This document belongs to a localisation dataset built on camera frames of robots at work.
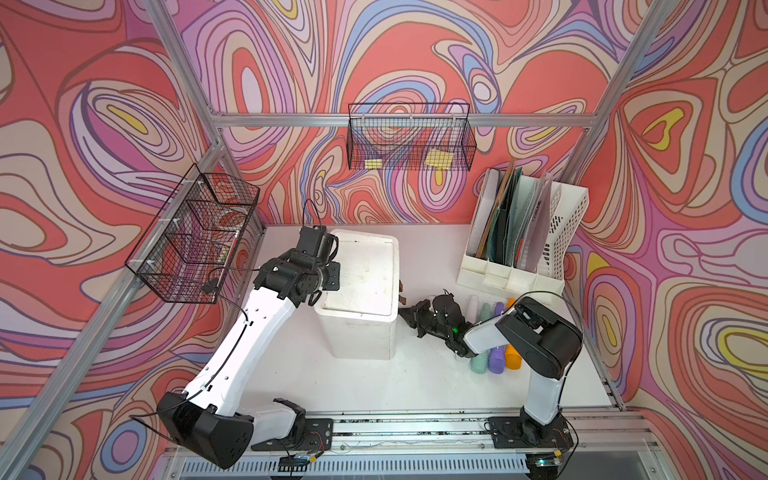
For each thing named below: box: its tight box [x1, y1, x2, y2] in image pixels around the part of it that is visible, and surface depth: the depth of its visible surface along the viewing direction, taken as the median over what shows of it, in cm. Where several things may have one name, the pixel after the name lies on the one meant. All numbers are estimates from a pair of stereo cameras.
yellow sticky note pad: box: [425, 150, 456, 170], surface depth 92 cm
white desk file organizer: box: [457, 168, 589, 294], surface depth 100 cm
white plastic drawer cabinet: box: [316, 229, 400, 359], surface depth 76 cm
